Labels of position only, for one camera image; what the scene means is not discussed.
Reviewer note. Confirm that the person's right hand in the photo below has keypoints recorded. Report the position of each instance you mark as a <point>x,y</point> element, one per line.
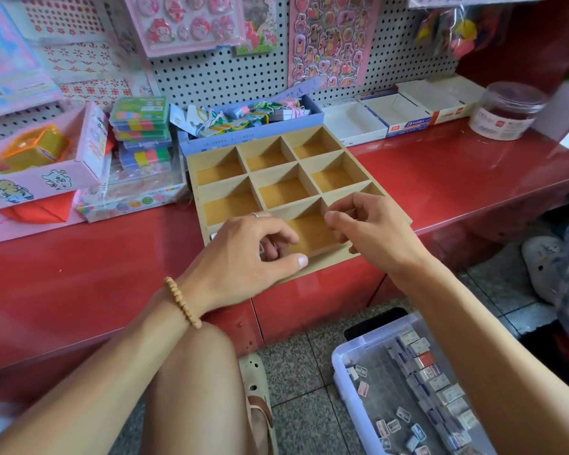
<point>384,232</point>

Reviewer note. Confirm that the round clear plastic jar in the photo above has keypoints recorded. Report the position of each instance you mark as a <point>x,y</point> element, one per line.
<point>507,113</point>

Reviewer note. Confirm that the wooden compartment tray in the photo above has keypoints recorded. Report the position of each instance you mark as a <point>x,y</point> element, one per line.
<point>284,170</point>

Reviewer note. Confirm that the stack of colourful packs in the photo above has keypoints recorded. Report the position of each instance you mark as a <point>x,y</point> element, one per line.
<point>140,132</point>

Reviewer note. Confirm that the person's left cream clog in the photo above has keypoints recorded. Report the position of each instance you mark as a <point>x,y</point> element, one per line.
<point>259,402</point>

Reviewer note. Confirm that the person's right forearm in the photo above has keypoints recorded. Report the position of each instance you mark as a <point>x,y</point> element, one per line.
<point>503,365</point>

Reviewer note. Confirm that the red display counter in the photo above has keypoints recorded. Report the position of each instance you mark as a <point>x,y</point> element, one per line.
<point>76,270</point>

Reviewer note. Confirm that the pile of boxed erasers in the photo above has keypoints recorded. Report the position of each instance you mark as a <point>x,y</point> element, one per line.
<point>389,421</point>

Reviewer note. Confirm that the pastel cartoon sticker pack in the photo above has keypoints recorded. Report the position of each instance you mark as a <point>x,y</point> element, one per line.
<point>14,57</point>

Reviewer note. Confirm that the row of erasers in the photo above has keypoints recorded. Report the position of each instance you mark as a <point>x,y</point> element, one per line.
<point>436,384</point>

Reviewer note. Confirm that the person's left hand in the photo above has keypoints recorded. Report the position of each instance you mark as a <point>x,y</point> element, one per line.
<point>232,265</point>

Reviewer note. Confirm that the clear plastic storage bin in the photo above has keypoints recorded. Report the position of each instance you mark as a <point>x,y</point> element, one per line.
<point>356,431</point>

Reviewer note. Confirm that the blue box of trinkets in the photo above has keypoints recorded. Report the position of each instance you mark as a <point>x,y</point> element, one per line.
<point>247,123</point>

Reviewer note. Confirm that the person's left leg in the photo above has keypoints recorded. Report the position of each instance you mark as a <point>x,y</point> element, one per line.
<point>199,393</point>

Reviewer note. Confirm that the person's left forearm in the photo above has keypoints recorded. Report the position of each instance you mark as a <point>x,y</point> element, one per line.
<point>85,393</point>

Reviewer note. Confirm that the white tray box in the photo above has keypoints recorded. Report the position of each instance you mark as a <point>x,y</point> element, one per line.
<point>396,113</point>
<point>353,123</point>
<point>441,97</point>

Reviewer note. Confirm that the red patterned sticker sheet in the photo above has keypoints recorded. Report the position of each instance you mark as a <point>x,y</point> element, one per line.
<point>85,61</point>

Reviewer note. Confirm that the white pegboard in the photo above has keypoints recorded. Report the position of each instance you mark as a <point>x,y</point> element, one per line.
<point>209,76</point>

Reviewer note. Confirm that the pink tray of trinkets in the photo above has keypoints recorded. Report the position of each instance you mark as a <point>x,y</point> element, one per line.
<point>43,175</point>

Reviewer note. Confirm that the pink sticker pack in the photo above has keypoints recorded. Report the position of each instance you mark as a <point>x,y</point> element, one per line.
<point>182,21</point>
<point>334,38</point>

